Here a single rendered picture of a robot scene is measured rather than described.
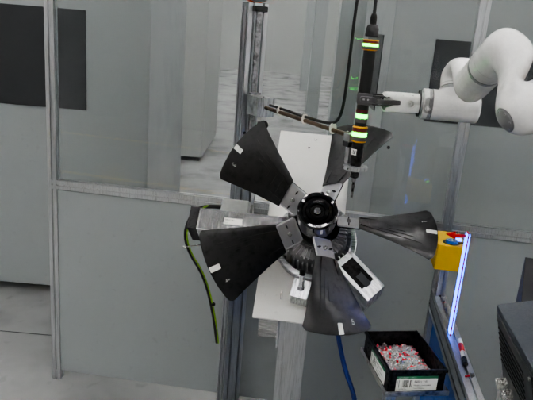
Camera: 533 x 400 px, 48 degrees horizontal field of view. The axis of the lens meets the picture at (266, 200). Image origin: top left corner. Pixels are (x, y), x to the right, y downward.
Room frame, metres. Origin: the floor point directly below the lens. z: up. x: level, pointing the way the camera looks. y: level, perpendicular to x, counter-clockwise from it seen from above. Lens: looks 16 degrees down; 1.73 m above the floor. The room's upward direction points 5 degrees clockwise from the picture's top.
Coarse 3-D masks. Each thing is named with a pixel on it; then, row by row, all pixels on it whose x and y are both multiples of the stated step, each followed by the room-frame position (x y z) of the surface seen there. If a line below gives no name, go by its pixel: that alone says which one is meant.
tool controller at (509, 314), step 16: (512, 304) 1.09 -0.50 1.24; (528, 304) 1.08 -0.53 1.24; (512, 320) 1.03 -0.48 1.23; (528, 320) 1.02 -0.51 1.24; (512, 336) 0.99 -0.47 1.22; (528, 336) 0.97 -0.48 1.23; (512, 352) 0.98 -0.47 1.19; (528, 352) 0.91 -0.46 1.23; (512, 368) 0.99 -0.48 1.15; (528, 368) 0.89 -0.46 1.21; (496, 384) 1.06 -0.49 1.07; (512, 384) 0.99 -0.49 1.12; (528, 384) 0.89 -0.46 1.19
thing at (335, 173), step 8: (336, 128) 1.97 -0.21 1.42; (344, 128) 1.94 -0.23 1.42; (368, 128) 1.89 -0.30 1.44; (376, 128) 1.87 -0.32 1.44; (336, 136) 1.94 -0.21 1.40; (368, 136) 1.86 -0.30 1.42; (376, 136) 1.84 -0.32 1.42; (384, 136) 1.83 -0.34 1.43; (392, 136) 1.82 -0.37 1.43; (336, 144) 1.91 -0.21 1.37; (368, 144) 1.82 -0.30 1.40; (376, 144) 1.81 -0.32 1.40; (336, 152) 1.88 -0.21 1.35; (344, 152) 1.86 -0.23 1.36; (368, 152) 1.80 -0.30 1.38; (328, 160) 1.89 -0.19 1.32; (336, 160) 1.86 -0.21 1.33; (328, 168) 1.86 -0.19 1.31; (336, 168) 1.82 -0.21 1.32; (328, 176) 1.82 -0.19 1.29; (336, 176) 1.79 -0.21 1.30; (344, 176) 1.77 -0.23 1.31; (328, 184) 1.80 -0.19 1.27
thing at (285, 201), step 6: (294, 186) 1.75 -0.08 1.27; (288, 192) 1.77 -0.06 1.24; (294, 192) 1.75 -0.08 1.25; (300, 192) 1.74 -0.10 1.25; (288, 198) 1.77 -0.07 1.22; (294, 198) 1.75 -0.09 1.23; (300, 198) 1.74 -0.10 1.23; (282, 204) 1.78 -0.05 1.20; (288, 204) 1.77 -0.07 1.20; (294, 204) 1.76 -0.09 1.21; (288, 210) 1.77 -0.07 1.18; (294, 210) 1.76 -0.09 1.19
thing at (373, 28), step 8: (376, 16) 1.70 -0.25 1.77; (376, 24) 1.71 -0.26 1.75; (368, 32) 1.69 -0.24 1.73; (376, 32) 1.69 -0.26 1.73; (352, 144) 1.70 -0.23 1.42; (360, 144) 1.69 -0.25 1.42; (352, 152) 1.70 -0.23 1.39; (360, 152) 1.69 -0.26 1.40; (352, 160) 1.70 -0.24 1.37; (360, 160) 1.70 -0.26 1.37; (352, 176) 1.70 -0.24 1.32
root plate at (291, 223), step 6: (282, 222) 1.68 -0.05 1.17; (288, 222) 1.68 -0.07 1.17; (294, 222) 1.69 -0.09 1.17; (282, 228) 1.68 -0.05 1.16; (288, 228) 1.68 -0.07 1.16; (294, 228) 1.69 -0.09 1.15; (282, 234) 1.68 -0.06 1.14; (294, 234) 1.69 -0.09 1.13; (300, 234) 1.70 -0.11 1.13; (282, 240) 1.68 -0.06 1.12; (288, 240) 1.69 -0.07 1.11; (294, 240) 1.69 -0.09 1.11; (300, 240) 1.70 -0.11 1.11; (288, 246) 1.69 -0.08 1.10
